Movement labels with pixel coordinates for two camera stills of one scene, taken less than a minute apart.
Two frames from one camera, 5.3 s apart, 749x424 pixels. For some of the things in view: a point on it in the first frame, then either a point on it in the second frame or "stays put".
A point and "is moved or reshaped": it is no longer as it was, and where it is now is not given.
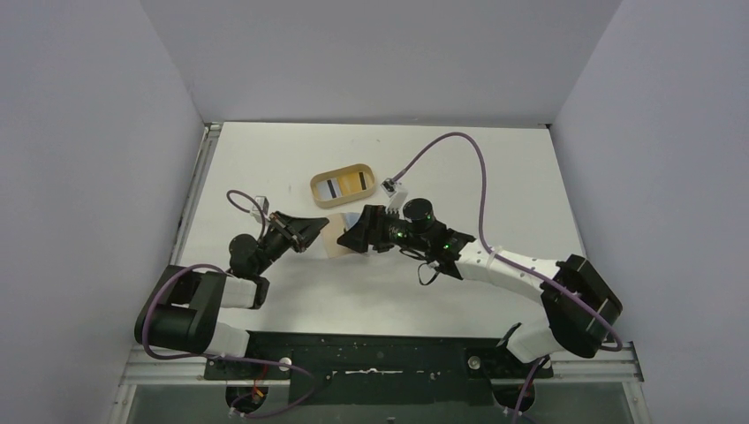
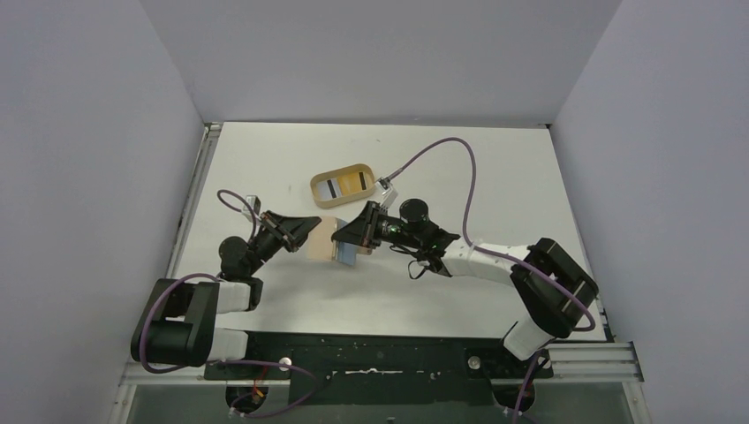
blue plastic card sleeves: (351, 218) is moved or reshaped
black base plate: (382, 370) stays put
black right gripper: (374, 229) stays put
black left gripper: (288, 229) stays put
